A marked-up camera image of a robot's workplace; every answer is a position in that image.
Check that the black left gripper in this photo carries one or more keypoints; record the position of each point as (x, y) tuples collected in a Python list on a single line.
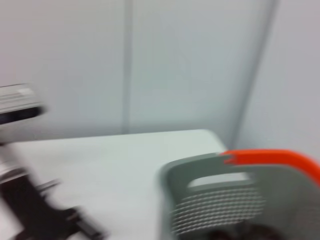
[(37, 215)]

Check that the grey perforated storage basket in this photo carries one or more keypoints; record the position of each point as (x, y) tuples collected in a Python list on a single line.
[(275, 200)]

